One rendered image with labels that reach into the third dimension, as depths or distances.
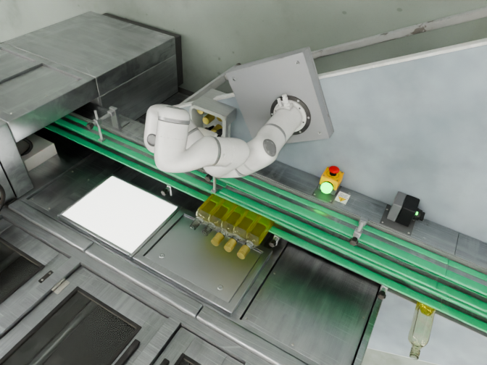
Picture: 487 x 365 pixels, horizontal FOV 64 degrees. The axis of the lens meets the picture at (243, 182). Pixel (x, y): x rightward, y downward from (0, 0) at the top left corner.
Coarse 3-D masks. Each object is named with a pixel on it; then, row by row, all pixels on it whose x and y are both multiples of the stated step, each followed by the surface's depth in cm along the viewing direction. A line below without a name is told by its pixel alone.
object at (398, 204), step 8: (400, 192) 142; (400, 200) 138; (408, 200) 139; (416, 200) 139; (392, 208) 138; (400, 208) 137; (408, 208) 136; (416, 208) 136; (392, 216) 140; (400, 216) 138; (408, 216) 137; (408, 224) 139
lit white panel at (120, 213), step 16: (96, 192) 182; (112, 192) 183; (128, 192) 184; (144, 192) 184; (80, 208) 174; (96, 208) 175; (112, 208) 176; (128, 208) 176; (144, 208) 177; (160, 208) 177; (176, 208) 178; (80, 224) 168; (96, 224) 168; (112, 224) 169; (128, 224) 169; (144, 224) 170; (160, 224) 170; (112, 240) 162; (128, 240) 162
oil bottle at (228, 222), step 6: (234, 210) 158; (240, 210) 159; (228, 216) 156; (234, 216) 156; (240, 216) 156; (222, 222) 153; (228, 222) 153; (234, 222) 154; (222, 228) 153; (228, 228) 152; (228, 234) 153
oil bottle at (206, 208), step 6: (210, 198) 163; (216, 198) 163; (222, 198) 164; (204, 204) 160; (210, 204) 160; (216, 204) 160; (198, 210) 157; (204, 210) 157; (210, 210) 158; (198, 216) 157; (204, 216) 156; (204, 222) 158
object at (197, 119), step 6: (192, 108) 159; (198, 108) 157; (192, 114) 162; (198, 114) 165; (204, 114) 168; (216, 114) 154; (192, 120) 164; (198, 120) 167; (216, 120) 166; (222, 120) 154; (198, 126) 169; (204, 126) 172; (210, 126) 170; (222, 126) 156; (222, 132) 158
